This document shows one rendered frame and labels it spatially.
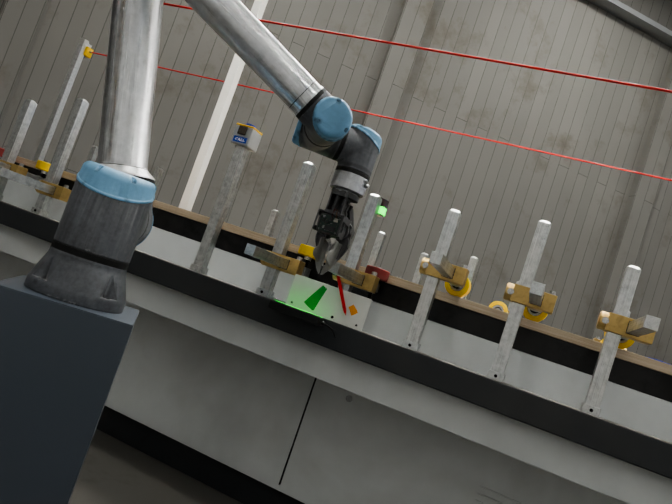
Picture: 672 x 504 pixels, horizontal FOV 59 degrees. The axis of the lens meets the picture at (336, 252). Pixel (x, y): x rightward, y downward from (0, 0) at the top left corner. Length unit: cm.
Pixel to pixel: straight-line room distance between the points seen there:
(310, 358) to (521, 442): 64
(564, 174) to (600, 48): 158
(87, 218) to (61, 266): 10
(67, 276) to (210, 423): 114
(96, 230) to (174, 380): 117
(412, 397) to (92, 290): 96
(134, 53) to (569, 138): 652
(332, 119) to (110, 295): 59
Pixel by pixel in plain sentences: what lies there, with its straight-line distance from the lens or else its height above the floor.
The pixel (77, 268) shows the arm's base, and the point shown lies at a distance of 121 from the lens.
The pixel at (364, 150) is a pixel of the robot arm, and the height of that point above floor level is 113.
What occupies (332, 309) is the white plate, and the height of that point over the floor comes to 73.
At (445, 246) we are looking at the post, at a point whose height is 102.
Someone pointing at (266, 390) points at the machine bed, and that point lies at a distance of 212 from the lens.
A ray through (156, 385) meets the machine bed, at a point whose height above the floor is 25.
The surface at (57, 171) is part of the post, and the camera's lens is 250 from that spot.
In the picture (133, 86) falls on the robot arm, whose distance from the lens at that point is 144.
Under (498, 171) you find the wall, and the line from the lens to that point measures 700.
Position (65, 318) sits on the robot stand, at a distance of 117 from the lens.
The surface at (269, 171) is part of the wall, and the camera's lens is 609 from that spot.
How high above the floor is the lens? 77
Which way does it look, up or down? 4 degrees up
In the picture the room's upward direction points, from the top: 19 degrees clockwise
